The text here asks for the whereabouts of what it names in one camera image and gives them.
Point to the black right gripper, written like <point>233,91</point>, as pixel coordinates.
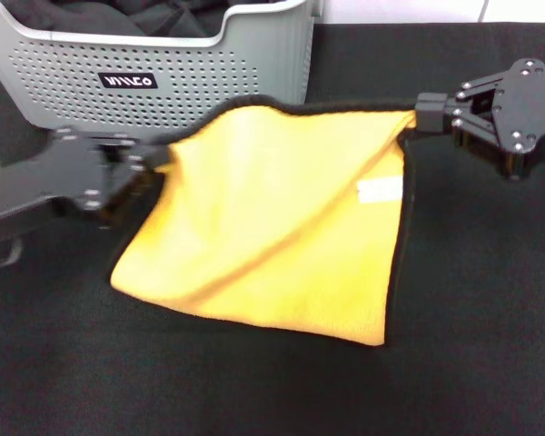
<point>531,118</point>

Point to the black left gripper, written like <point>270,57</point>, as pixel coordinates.
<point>45,181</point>

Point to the yellow and grey towel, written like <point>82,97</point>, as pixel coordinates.
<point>272,227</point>

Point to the grey perforated plastic storage box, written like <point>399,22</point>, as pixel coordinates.
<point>254,68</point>

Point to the black tablecloth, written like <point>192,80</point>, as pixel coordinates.
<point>300,390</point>

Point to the black cloth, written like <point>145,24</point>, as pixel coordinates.
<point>118,18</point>

